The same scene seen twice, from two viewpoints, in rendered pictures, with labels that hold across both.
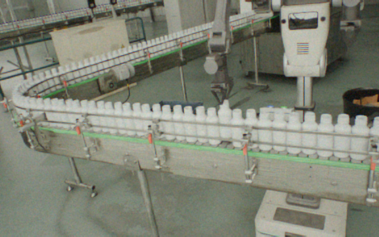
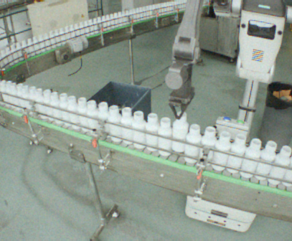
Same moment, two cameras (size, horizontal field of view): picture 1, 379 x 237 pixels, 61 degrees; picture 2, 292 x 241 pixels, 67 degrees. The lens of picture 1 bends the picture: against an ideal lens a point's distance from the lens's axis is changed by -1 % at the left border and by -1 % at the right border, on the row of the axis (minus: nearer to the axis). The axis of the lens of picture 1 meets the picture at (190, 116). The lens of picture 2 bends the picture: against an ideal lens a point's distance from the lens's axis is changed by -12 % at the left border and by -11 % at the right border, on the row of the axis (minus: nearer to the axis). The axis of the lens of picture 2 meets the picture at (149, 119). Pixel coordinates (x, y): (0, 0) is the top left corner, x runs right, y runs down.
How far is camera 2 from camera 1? 54 cm
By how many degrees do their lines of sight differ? 13
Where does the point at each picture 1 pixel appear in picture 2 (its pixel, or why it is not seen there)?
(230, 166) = (179, 179)
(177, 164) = (122, 166)
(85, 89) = (43, 60)
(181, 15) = not seen: outside the picture
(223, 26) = (193, 31)
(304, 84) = (252, 87)
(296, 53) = (250, 59)
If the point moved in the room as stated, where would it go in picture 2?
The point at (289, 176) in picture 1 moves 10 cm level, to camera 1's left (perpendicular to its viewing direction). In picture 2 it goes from (237, 196) to (214, 200)
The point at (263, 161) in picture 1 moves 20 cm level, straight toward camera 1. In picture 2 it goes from (214, 181) to (215, 224)
